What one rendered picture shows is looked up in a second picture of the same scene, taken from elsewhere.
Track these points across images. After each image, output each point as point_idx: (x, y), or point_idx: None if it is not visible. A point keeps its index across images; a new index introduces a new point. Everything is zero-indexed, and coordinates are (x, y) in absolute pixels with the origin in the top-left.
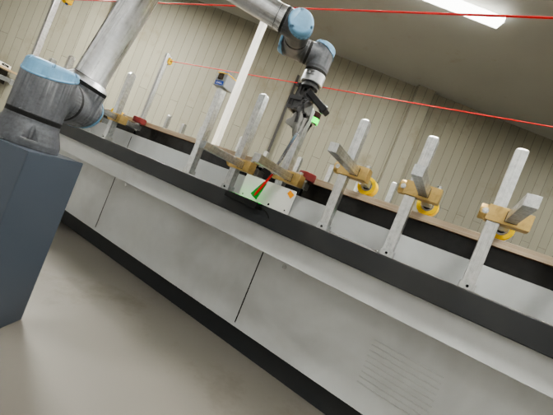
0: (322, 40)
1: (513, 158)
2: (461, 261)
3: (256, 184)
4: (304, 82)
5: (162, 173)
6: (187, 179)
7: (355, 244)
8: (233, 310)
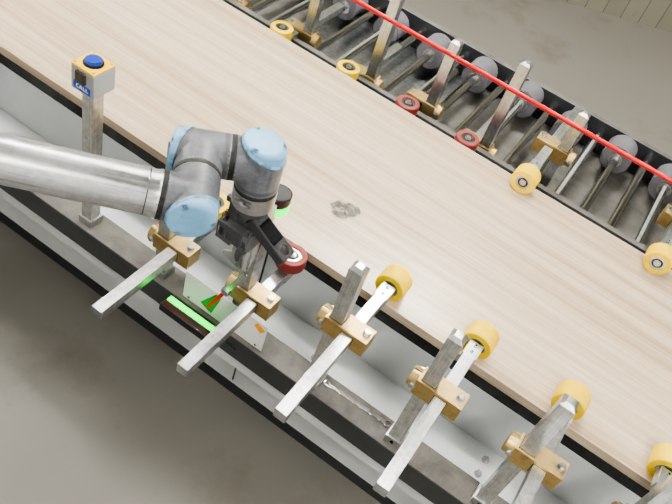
0: (252, 154)
1: (552, 412)
2: (514, 417)
3: (205, 292)
4: (237, 210)
5: (46, 215)
6: (92, 242)
7: (351, 425)
8: (227, 367)
